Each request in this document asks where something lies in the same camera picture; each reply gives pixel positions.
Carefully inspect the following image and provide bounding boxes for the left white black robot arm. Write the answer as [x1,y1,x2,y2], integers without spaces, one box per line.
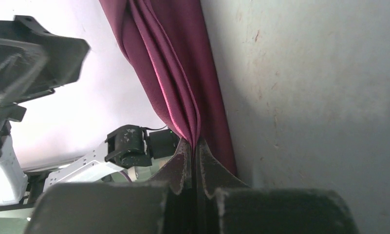
[0,15,90,206]

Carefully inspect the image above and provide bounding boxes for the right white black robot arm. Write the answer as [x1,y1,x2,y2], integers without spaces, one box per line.
[43,125,245,229]

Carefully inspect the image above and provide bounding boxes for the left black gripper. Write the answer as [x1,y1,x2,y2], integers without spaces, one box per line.
[0,15,90,122]

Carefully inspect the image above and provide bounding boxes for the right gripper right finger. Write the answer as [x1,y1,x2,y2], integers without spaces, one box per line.
[194,138,248,234]

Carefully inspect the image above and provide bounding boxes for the maroon satin cloth napkin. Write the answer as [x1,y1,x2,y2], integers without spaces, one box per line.
[100,0,237,175]

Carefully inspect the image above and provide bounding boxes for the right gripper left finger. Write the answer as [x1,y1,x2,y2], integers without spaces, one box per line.
[148,138,192,234]

